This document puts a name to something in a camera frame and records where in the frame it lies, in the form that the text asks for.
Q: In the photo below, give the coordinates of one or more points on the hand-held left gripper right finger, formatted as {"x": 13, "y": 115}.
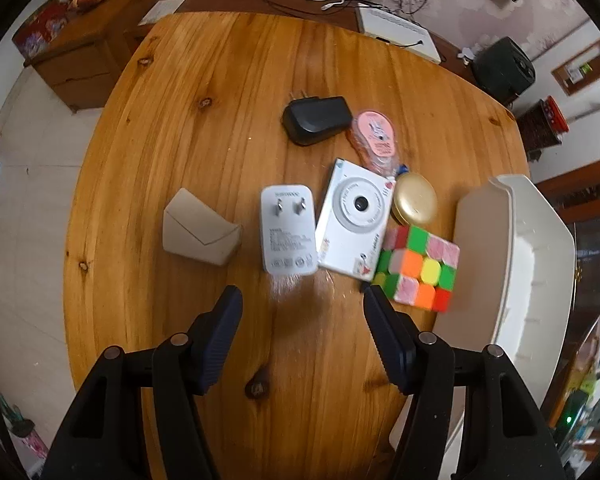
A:
{"x": 387, "y": 340}

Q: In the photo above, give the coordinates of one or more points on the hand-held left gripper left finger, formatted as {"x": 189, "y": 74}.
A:
{"x": 220, "y": 340}

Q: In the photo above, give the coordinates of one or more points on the colourful puzzle cube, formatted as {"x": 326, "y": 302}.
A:
{"x": 417, "y": 270}

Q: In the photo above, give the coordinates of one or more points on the beige angular box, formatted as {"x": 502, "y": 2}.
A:
{"x": 195, "y": 230}

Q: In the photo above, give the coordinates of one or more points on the white plastic tray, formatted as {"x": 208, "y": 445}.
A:
{"x": 480, "y": 260}

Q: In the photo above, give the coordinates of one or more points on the white plug adapter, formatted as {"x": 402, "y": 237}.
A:
{"x": 287, "y": 230}

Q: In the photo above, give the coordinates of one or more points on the white compact camera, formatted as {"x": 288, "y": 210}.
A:
{"x": 355, "y": 205}

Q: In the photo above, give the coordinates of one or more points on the round gold tin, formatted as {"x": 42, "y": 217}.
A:
{"x": 415, "y": 200}

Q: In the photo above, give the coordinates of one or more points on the pink correction tape dispenser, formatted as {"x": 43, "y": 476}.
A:
{"x": 375, "y": 135}

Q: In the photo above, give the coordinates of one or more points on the black power charger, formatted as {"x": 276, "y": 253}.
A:
{"x": 315, "y": 117}

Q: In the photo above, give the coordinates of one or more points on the tall dark canister red lid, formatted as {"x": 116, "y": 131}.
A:
{"x": 540, "y": 127}

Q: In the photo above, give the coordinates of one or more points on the black space heater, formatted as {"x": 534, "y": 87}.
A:
{"x": 505, "y": 70}

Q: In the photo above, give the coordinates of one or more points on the small white gadget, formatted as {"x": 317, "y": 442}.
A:
{"x": 466, "y": 54}

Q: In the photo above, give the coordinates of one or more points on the white set-top box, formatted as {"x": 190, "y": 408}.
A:
{"x": 400, "y": 32}

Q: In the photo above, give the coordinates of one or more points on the wooden side cabinet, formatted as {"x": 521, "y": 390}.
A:
{"x": 90, "y": 50}

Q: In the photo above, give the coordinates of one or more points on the white flat pad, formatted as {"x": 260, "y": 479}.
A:
{"x": 162, "y": 11}

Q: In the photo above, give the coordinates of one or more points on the red round tin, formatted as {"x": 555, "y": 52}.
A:
{"x": 40, "y": 27}

